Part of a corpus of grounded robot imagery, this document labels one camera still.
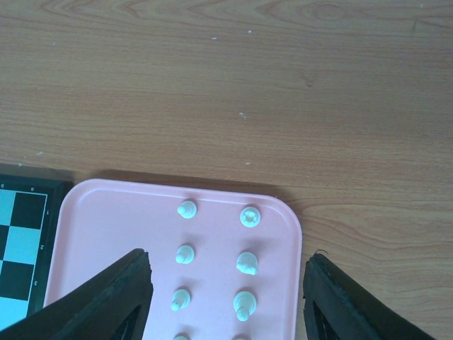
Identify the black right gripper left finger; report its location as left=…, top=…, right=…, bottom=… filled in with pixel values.
left=1, top=249, right=154, bottom=339

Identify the white pawn chess piece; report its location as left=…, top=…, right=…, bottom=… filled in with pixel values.
left=176, top=244, right=195, bottom=264
left=173, top=333, right=190, bottom=340
left=171, top=286, right=192, bottom=312
left=177, top=200, right=197, bottom=219

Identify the white knight chess piece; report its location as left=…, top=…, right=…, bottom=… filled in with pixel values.
left=236, top=251, right=258, bottom=276

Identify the white bishop chess piece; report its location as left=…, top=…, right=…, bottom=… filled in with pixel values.
left=233, top=290, right=257, bottom=322

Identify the white queen chess piece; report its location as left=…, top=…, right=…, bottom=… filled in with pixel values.
left=232, top=334, right=250, bottom=340

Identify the black and white chessboard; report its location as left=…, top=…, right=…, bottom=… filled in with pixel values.
left=1, top=174, right=73, bottom=329

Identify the white rook chess piece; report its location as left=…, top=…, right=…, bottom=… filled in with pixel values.
left=239, top=206, right=261, bottom=228

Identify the pink plastic tray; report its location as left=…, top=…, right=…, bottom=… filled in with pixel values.
left=45, top=179, right=302, bottom=339

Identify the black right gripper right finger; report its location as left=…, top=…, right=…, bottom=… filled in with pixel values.
left=303, top=253, right=432, bottom=339

